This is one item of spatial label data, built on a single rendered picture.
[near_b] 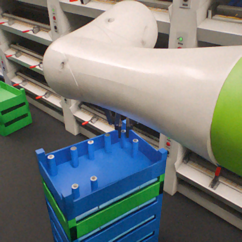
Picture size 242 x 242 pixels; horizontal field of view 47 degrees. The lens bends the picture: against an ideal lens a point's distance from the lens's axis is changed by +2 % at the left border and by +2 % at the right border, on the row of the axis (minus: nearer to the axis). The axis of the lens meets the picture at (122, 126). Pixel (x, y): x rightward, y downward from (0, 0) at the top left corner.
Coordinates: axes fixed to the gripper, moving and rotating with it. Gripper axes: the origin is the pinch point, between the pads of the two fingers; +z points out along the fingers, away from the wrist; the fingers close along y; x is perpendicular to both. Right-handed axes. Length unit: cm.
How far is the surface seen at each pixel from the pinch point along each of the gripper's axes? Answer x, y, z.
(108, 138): -2.2, -4.8, 2.2
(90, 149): -5.6, -10.0, 2.3
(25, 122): 54, -56, 77
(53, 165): -11.0, -19.8, 0.0
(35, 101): 77, -55, 86
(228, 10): 28.2, 32.1, -18.8
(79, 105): 51, -21, 56
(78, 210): -24.6, -12.2, -3.6
